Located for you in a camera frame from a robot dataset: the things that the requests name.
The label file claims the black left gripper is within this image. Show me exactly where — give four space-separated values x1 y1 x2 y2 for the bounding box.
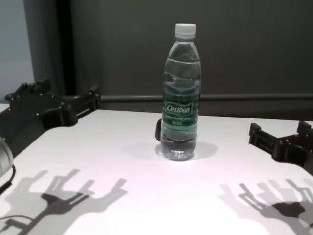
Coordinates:
0 78 101 158

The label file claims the small black object behind bottle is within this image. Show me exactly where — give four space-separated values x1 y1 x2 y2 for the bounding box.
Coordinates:
154 118 163 142

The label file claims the clear water bottle green label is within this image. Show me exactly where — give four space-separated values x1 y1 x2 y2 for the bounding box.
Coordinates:
158 23 201 162

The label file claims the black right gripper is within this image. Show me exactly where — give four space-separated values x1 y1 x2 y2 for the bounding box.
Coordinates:
248 121 313 176

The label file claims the black left wrist camera cable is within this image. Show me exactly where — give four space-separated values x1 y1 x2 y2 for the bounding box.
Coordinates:
0 165 17 194

